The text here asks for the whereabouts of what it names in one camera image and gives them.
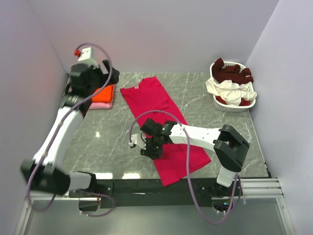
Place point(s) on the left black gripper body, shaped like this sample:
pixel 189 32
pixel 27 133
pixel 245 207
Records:
pixel 98 76

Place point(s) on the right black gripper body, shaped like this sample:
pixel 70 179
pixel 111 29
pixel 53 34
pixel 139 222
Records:
pixel 154 147

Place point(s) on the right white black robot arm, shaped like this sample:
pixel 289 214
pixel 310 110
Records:
pixel 230 147

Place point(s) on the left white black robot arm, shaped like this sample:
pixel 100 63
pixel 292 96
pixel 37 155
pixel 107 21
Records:
pixel 43 173

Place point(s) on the folded orange t shirt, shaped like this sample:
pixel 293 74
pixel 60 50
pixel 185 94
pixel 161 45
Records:
pixel 105 96

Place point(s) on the folded light pink t shirt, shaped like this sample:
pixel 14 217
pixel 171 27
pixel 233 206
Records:
pixel 100 105

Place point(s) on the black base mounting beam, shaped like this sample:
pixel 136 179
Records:
pixel 150 192

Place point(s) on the white plastic laundry basket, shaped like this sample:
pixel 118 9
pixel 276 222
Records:
pixel 230 108

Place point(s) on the red garment in basket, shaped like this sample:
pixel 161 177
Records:
pixel 242 103

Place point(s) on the white crumpled garment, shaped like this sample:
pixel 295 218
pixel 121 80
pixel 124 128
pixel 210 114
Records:
pixel 230 92

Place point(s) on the dark maroon garment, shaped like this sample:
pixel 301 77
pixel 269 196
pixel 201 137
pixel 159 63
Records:
pixel 234 73

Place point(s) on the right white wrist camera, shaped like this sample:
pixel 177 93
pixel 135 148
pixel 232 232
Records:
pixel 138 140

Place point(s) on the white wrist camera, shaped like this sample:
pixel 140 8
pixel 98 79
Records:
pixel 85 56
pixel 138 140

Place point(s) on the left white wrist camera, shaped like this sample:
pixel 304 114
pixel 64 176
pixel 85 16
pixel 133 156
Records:
pixel 85 56

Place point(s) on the aluminium frame rail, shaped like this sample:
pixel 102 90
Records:
pixel 101 146

